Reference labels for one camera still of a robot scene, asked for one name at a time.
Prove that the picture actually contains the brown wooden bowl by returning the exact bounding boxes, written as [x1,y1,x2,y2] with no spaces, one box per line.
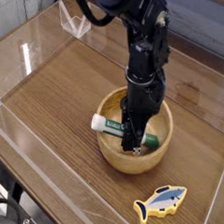
[97,86,173,174]

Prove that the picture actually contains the black cable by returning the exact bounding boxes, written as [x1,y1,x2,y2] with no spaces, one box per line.
[0,196,21,224]

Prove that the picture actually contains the clear acrylic tray wall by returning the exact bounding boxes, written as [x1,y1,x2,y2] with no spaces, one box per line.
[0,102,129,224]

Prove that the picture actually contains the yellow blue fish toy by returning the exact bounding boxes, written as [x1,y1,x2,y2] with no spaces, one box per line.
[133,185,187,224]

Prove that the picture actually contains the clear acrylic corner bracket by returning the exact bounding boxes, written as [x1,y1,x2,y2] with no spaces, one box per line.
[58,0,91,38]

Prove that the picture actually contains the green Expo marker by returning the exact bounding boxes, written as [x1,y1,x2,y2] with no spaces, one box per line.
[91,113,160,148]

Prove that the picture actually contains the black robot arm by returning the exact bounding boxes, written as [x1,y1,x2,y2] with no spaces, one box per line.
[76,0,171,153]

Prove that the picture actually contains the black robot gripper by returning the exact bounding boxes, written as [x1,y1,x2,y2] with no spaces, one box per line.
[116,76,168,157]

